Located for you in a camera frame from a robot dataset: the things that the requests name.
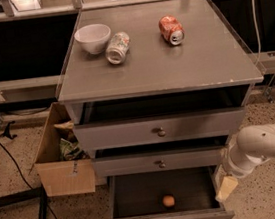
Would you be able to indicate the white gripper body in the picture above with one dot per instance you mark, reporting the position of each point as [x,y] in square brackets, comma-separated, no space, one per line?
[229,164]

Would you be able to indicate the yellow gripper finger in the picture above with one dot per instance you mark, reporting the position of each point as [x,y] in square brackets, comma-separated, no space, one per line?
[227,185]

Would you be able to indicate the orange fruit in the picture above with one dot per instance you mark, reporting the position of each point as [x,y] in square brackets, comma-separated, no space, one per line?
[168,201]

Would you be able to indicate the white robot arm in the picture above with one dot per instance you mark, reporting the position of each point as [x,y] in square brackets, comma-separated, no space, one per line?
[254,145]

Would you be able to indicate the grey bottom drawer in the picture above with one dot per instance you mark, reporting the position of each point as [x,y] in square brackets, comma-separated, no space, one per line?
[139,196]

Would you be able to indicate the grey drawer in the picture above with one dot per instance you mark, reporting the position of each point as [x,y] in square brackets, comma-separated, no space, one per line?
[161,118]
[160,156]
[139,196]

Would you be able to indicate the grey drawer cabinet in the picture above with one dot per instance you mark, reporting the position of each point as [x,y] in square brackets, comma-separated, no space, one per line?
[208,57]

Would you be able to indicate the grey middle drawer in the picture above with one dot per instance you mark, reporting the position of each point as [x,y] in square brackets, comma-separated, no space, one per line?
[160,156]

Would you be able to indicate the grey top drawer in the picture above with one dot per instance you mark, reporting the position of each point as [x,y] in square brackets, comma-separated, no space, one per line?
[161,118]

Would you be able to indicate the orange soda can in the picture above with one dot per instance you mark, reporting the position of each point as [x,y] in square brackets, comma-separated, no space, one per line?
[171,30]

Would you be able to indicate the cardboard box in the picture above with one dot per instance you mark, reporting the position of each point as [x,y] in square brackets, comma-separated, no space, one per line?
[61,177]

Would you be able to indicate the green snack bag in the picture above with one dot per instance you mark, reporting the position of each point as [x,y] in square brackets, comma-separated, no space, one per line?
[70,150]

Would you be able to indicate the white green soda can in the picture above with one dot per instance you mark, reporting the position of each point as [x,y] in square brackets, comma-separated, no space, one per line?
[117,48]

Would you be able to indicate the white ceramic bowl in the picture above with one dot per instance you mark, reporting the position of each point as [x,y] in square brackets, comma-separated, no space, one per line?
[93,38]

